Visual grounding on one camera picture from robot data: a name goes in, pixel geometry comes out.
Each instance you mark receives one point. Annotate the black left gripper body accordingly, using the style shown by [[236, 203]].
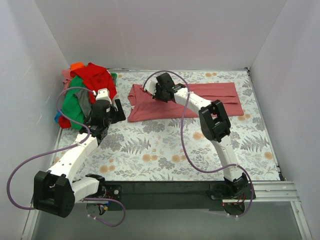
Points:
[[116, 113]]

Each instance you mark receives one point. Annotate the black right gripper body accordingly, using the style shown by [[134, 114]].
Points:
[[158, 92]]

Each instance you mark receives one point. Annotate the pink t shirt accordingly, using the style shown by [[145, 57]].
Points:
[[146, 108]]

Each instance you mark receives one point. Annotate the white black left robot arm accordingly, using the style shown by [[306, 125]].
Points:
[[56, 191]]

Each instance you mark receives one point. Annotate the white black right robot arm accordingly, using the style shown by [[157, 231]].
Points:
[[214, 123]]

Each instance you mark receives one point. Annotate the grey t shirt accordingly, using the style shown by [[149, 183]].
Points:
[[84, 102]]

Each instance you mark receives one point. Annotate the green t shirt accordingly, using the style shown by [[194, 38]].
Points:
[[89, 81]]

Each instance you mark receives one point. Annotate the red t shirt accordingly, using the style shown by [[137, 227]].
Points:
[[89, 67]]

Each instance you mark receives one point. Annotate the blue cloth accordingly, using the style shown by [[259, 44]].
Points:
[[58, 117]]

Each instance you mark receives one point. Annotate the light pink cloth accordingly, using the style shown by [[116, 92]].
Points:
[[67, 78]]

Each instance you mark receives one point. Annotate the orange cloth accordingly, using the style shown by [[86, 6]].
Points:
[[76, 65]]

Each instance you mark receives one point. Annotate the floral patterned table mat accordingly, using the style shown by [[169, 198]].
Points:
[[152, 150]]

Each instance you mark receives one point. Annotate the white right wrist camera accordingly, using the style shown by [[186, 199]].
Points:
[[150, 87]]

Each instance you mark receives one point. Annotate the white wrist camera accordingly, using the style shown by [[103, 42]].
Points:
[[150, 87], [103, 94]]

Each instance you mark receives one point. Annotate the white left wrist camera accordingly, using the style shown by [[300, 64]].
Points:
[[103, 94]]

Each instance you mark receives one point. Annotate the aluminium front frame rail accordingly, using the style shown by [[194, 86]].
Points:
[[275, 214]]

